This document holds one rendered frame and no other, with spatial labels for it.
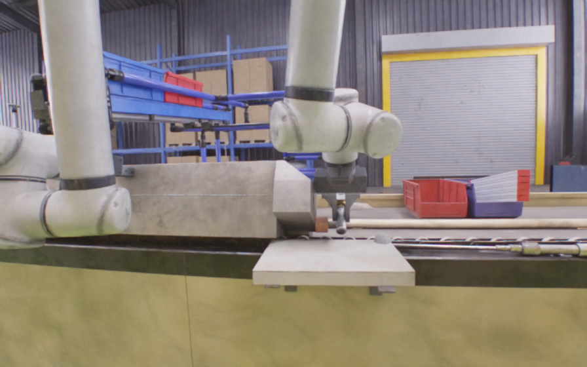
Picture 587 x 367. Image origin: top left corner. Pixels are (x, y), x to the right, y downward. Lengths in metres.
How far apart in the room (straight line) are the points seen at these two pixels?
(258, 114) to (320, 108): 9.66
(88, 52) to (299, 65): 0.35
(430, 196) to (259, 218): 1.04
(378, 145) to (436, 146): 10.97
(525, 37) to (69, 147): 12.71
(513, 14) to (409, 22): 3.54
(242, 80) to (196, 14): 4.31
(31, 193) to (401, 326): 0.82
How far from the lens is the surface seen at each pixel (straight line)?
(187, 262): 0.85
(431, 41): 11.70
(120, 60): 1.02
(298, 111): 0.48
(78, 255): 1.07
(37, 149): 0.70
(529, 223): 1.25
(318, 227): 0.79
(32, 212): 0.65
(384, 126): 0.54
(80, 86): 0.59
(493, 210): 1.33
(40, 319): 1.28
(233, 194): 0.76
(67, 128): 0.59
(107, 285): 1.03
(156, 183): 0.88
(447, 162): 11.60
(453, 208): 1.26
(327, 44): 0.49
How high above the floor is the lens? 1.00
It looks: 4 degrees down
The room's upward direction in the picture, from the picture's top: 2 degrees counter-clockwise
